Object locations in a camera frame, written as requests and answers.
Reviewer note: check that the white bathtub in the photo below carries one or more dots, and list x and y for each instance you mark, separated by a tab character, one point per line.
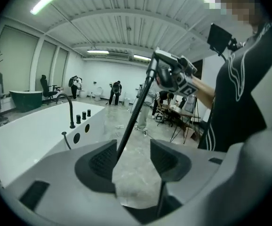
32	140

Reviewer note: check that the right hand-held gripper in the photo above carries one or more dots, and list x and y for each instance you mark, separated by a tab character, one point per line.
185	83

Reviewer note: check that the black faucet knob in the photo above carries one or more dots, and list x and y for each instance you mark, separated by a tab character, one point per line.
78	119
89	112
84	115

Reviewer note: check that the cardboard box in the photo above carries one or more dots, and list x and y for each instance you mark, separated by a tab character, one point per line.
192	133

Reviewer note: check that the black office chair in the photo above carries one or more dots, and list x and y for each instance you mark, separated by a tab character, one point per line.
47	88

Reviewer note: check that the person's right forearm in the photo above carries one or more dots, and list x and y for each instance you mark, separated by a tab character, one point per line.
204	91

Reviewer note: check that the black monitor on mount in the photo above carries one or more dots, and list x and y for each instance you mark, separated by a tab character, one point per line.
219	37

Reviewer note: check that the ceiling air conditioner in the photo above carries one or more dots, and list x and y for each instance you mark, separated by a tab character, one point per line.
118	56

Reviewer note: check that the long ceiling tube light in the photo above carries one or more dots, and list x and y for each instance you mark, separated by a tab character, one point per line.
47	0

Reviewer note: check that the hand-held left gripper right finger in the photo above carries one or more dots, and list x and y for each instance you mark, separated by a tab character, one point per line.
171	166

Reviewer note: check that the black shirt with white lines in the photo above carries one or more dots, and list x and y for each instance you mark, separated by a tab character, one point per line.
239	98

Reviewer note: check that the dark green bathtub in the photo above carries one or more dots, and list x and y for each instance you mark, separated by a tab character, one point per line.
26	100

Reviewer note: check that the black shower head holder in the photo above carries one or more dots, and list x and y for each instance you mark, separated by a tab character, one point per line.
64	133

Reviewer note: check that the black curved bathtub faucet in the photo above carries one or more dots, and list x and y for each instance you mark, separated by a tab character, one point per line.
71	112

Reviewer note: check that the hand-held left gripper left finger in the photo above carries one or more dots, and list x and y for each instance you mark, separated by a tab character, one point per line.
96	171

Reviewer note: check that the large grey window blind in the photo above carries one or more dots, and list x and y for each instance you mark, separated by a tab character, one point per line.
17	60

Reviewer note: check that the wooden table with black legs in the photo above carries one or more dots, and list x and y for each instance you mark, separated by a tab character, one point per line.
180	113

